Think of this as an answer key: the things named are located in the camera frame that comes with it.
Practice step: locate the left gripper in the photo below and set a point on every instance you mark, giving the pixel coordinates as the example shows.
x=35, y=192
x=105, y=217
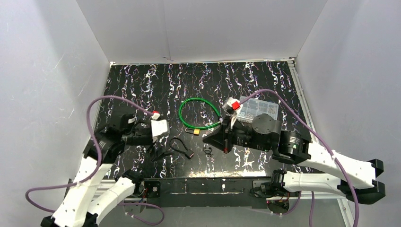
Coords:
x=156, y=144

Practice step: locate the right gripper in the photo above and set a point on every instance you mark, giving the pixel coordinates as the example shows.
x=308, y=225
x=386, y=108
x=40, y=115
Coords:
x=226, y=137

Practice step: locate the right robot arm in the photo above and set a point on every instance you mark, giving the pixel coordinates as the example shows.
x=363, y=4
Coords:
x=335, y=173

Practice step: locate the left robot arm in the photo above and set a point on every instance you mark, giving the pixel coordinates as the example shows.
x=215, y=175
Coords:
x=79, y=207

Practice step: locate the small brass padlock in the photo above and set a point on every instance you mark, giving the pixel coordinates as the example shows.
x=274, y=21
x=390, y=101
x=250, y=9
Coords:
x=195, y=132

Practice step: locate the clear plastic parts box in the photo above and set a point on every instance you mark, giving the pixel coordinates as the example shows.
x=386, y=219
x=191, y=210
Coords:
x=254, y=107

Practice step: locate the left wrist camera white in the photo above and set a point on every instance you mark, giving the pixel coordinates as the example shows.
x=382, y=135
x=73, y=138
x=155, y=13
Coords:
x=159, y=126

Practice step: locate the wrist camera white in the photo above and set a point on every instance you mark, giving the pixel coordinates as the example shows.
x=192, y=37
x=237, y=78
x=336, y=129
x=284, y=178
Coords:
x=159, y=126
x=233, y=108

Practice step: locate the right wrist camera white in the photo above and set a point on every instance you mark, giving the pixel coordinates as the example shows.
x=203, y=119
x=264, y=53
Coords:
x=233, y=108

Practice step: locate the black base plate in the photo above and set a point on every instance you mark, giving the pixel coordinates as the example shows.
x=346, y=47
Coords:
x=204, y=192

